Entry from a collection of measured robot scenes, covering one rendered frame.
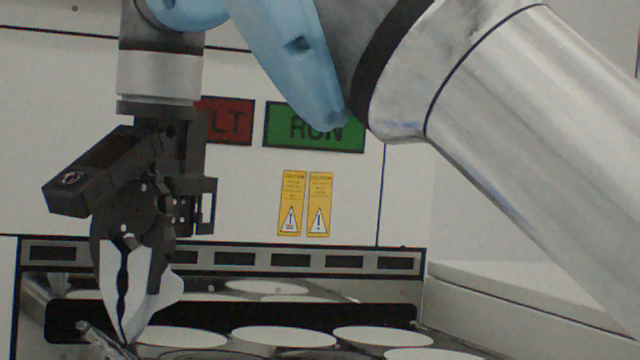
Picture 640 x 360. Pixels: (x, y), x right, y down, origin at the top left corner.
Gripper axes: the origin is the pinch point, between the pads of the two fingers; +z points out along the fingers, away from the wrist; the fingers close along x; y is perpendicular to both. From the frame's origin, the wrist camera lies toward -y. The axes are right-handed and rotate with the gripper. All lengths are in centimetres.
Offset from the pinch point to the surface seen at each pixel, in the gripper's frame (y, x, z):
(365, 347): 19.2, -13.0, 1.3
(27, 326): 1.7, 14.1, 2.3
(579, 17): 225, 60, -51
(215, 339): 9.2, -3.0, 1.3
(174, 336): 6.6, -0.2, 1.2
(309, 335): 19.4, -6.3, 1.3
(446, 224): 195, 77, 5
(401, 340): 25.8, -12.9, 1.3
